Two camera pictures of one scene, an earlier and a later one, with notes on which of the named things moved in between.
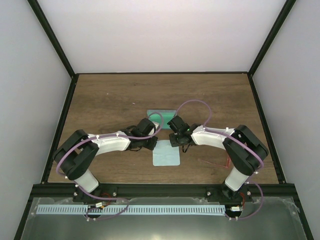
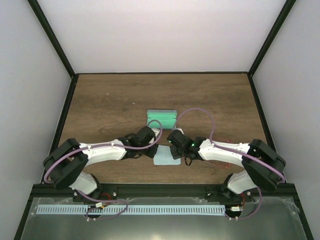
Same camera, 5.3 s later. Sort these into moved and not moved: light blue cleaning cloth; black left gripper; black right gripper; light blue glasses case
Moved: black left gripper; black right gripper
Not moved: light blue cleaning cloth; light blue glasses case
